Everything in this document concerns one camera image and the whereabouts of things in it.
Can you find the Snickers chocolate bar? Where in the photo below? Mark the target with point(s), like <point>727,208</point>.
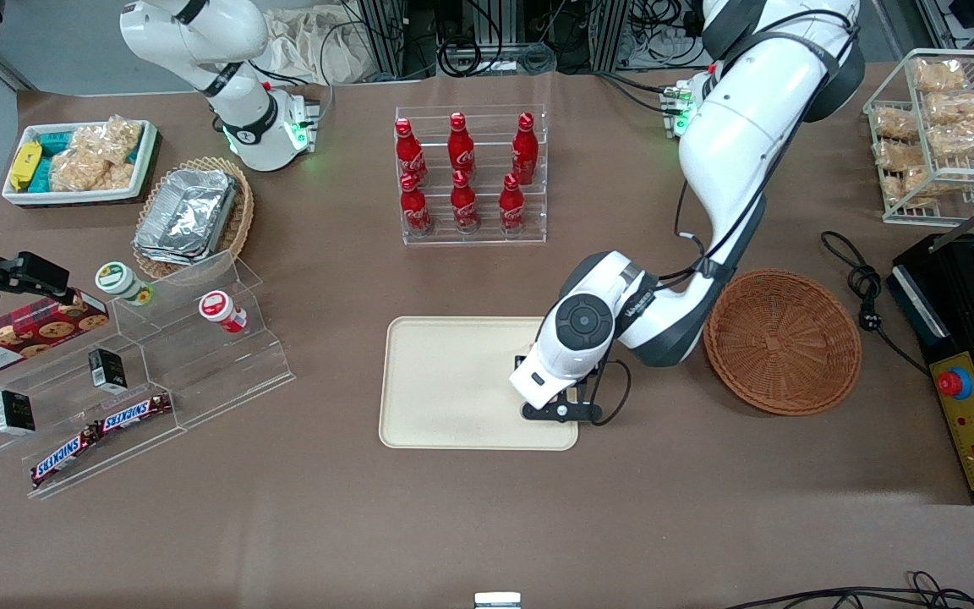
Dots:
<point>136,412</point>
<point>64,457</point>

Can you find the clear acrylic bottle rack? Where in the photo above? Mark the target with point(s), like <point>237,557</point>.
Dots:
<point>487,127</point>

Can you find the clear bag rice crackers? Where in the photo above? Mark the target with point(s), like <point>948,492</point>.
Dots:
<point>115,135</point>
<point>85,171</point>

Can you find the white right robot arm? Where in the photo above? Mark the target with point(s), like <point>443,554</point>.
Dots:
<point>242,101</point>

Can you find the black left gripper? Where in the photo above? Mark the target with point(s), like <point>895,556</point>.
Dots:
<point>522,364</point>

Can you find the teal snack packet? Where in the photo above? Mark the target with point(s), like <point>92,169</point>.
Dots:
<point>56,142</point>
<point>41,179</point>

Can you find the green lid yogurt cup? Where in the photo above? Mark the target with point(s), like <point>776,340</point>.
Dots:
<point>119,282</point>

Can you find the yellow snack packet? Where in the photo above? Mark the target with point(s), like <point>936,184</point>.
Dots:
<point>24,165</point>

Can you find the small black box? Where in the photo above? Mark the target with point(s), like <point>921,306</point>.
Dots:
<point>13,412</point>
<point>106,370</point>

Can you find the clear acrylic stepped stand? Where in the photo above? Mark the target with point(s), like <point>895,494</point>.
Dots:
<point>199,372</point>

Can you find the beige rectangular tray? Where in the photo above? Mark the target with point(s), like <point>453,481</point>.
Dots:
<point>453,382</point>

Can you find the oval wicker basket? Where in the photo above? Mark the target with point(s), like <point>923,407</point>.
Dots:
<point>242,220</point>

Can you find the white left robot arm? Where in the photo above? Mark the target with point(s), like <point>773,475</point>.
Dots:
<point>741,144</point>

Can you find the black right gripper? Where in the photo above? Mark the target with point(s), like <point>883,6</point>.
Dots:
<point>3,276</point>

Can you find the red lid yogurt cup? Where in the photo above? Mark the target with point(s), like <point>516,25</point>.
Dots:
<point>221,310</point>

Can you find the white rectangular snack tray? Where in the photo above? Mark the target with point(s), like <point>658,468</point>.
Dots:
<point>81,197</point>

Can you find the round brown wicker basket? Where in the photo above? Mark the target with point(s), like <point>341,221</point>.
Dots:
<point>783,342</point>

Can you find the red cola bottle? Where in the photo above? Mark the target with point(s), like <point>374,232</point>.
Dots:
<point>511,203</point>
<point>464,203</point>
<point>414,205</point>
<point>525,149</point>
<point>461,145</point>
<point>409,154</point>

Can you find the black food warmer appliance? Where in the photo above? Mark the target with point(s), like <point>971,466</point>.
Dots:
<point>943,288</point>

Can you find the red emergency stop button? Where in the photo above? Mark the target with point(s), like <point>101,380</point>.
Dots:
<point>953,383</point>

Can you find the stacked aluminium foil trays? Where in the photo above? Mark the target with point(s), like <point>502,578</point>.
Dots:
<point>187,216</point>

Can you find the red cookie box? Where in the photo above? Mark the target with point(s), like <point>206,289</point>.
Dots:
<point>22,338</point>

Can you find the beige cloth bag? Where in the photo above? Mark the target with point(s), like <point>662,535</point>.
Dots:
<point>309,46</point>

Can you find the bagged fried snack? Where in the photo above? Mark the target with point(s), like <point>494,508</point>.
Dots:
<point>897,161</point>
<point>956,106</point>
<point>939,74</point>
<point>893,123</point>
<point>965,139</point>

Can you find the small silver metal block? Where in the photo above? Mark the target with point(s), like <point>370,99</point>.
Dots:
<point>497,600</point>

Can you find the aluminium frame post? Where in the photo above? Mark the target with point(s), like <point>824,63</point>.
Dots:
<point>614,34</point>
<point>385,38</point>

